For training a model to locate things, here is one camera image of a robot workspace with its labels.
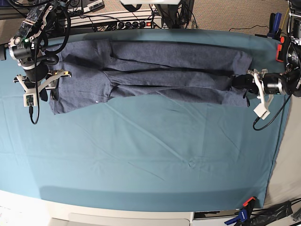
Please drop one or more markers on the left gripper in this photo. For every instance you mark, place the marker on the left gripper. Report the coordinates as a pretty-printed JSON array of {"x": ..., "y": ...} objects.
[{"x": 261, "y": 83}]

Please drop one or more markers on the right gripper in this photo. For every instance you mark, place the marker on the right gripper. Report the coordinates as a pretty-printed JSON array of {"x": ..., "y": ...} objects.
[{"x": 41, "y": 79}]

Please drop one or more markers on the blue-grey heathered T-shirt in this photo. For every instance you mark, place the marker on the blue-grey heathered T-shirt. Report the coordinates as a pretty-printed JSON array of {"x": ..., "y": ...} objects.
[{"x": 106, "y": 69}]

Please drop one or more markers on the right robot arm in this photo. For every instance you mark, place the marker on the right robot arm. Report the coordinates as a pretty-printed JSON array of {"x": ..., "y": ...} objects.
[{"x": 29, "y": 47}]

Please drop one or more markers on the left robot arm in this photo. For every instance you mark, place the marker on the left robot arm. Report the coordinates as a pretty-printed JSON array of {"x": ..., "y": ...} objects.
[{"x": 289, "y": 82}]

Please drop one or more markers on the orange black clamp top right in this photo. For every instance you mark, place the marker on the orange black clamp top right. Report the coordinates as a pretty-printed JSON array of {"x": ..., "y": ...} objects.
[{"x": 283, "y": 49}]

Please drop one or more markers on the black clamp left edge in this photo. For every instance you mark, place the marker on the black clamp left edge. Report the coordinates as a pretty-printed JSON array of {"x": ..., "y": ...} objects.
[{"x": 3, "y": 51}]

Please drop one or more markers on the white power strip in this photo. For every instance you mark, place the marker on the white power strip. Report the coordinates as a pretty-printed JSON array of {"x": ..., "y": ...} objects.
[{"x": 151, "y": 23}]

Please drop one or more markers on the teal table cloth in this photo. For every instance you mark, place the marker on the teal table cloth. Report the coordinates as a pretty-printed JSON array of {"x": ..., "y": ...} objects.
[{"x": 146, "y": 153}]

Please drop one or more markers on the orange blue clamp bottom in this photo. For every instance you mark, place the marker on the orange blue clamp bottom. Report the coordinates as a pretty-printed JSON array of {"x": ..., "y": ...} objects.
[{"x": 244, "y": 214}]

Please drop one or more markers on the black plastic bag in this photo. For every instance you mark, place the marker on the black plastic bag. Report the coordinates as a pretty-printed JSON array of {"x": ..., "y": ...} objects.
[{"x": 272, "y": 214}]

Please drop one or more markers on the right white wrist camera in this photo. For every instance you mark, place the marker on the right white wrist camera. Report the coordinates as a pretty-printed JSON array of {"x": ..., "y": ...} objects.
[{"x": 30, "y": 100}]

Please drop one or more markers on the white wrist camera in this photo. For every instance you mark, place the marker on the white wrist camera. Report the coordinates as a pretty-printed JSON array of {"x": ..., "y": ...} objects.
[
  {"x": 30, "y": 100},
  {"x": 261, "y": 111}
]

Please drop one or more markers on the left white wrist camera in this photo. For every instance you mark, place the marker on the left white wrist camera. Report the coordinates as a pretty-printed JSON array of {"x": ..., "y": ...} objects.
[{"x": 261, "y": 111}]

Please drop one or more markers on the white overhead camera mount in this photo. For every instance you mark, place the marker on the white overhead camera mount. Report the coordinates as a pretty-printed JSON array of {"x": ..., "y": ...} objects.
[{"x": 164, "y": 2}]

